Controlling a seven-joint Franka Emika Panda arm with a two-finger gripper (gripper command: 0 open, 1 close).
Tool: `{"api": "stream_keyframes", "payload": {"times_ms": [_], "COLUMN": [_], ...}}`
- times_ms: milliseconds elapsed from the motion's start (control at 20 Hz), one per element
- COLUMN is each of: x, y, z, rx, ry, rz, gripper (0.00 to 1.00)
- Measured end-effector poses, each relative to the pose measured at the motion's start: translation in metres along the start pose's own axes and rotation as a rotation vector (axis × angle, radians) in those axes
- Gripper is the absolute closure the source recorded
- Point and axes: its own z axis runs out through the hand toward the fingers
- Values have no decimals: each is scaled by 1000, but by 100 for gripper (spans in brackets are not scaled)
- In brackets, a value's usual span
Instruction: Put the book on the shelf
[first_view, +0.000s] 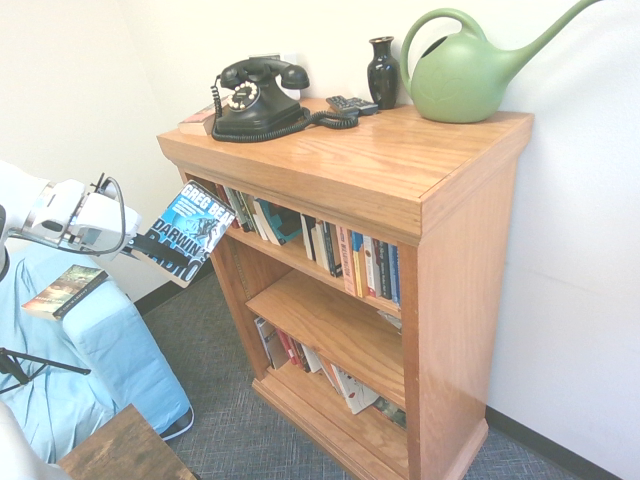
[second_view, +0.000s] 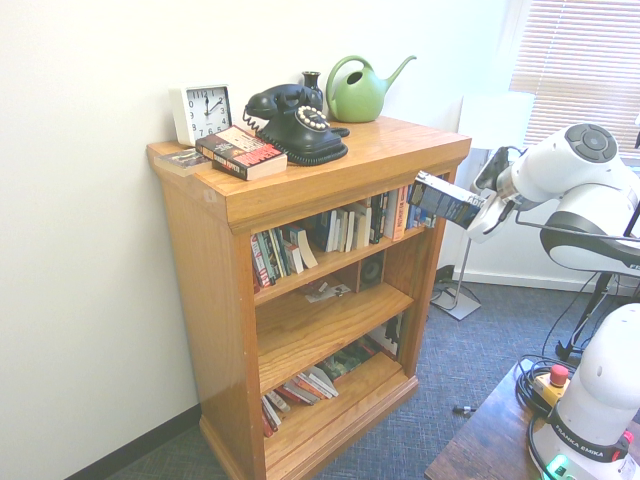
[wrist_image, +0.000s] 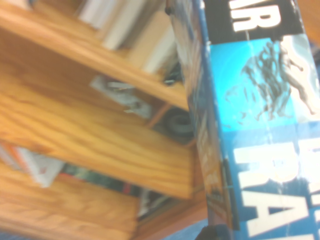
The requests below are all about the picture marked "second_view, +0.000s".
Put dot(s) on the white window blinds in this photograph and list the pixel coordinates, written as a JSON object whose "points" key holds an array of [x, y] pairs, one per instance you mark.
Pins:
{"points": [[580, 65]]}

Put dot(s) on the small grey speaker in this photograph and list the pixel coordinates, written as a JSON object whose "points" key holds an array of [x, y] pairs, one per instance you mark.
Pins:
{"points": [[372, 271]]}

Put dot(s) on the black white cover book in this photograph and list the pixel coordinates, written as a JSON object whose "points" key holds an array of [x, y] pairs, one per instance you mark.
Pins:
{"points": [[391, 335]]}

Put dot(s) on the green cover book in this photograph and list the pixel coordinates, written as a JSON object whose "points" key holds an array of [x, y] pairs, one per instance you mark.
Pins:
{"points": [[350, 361]]}

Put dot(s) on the white shade floor lamp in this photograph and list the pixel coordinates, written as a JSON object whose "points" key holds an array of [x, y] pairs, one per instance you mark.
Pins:
{"points": [[495, 120]]}

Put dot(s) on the green watering can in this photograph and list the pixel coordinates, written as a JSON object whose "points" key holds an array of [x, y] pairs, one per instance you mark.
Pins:
{"points": [[355, 100]]}

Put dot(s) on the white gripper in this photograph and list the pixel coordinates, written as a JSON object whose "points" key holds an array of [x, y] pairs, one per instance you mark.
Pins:
{"points": [[490, 220]]}

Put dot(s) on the red spine leaning book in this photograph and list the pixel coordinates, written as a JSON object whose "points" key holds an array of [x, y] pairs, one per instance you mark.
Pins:
{"points": [[269, 420]]}

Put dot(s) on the black tripod stand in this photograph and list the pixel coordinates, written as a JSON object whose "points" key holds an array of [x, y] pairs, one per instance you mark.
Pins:
{"points": [[592, 310]]}

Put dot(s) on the blue Greg Bear paperback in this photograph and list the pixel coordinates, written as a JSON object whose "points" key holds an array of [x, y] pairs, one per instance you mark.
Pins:
{"points": [[442, 200]]}

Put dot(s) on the thin dark cover book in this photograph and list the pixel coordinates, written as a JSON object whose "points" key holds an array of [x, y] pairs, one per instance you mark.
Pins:
{"points": [[180, 161]]}

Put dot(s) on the thick orange spine book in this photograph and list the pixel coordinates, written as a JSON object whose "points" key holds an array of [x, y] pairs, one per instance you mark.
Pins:
{"points": [[401, 215]]}

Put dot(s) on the loose paper cards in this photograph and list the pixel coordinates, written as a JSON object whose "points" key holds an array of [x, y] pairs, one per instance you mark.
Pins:
{"points": [[325, 292]]}

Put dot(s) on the black rotary telephone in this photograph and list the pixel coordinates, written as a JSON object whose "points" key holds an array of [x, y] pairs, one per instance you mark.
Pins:
{"points": [[300, 135]]}

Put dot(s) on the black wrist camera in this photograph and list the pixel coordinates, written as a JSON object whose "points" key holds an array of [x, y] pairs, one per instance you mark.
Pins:
{"points": [[497, 167]]}

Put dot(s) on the red white spine book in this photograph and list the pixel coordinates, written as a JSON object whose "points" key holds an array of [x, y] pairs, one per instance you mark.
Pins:
{"points": [[257, 262]]}

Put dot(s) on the thick red black paperback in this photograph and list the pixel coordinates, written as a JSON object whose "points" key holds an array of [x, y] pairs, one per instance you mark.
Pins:
{"points": [[245, 155]]}

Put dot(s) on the white cover fallen book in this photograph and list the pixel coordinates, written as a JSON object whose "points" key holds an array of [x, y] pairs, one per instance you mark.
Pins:
{"points": [[322, 382]]}

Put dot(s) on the red yellow emergency stop button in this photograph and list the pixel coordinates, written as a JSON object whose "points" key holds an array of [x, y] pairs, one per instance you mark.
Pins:
{"points": [[552, 382]]}

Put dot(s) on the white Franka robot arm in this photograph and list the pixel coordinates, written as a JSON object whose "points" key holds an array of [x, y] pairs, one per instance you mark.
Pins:
{"points": [[590, 400]]}

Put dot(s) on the wooden bookshelf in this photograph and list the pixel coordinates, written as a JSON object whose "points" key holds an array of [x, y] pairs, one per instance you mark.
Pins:
{"points": [[320, 325]]}

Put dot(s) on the black spine book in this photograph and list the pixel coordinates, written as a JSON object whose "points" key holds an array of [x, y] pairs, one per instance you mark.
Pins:
{"points": [[378, 220]]}

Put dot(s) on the small black vase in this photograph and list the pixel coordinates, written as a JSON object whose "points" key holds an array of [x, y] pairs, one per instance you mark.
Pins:
{"points": [[311, 82]]}

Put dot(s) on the blue spine book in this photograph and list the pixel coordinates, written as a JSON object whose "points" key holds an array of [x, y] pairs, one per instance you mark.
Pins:
{"points": [[417, 217]]}

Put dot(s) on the white square clock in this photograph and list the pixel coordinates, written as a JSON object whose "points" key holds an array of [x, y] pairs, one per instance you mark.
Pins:
{"points": [[207, 112]]}

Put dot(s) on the white paged paperback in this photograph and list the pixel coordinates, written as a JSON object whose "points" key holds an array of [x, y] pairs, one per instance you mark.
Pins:
{"points": [[295, 259]]}

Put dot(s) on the blue hardcover book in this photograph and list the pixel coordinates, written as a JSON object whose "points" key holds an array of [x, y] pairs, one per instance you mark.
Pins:
{"points": [[330, 230]]}

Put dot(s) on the teal cover paperback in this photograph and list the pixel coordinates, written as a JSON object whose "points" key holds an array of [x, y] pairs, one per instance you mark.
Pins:
{"points": [[307, 252]]}

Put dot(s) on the red striped fallen book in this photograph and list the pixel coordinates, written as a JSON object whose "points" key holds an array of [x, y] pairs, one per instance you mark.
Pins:
{"points": [[300, 392]]}

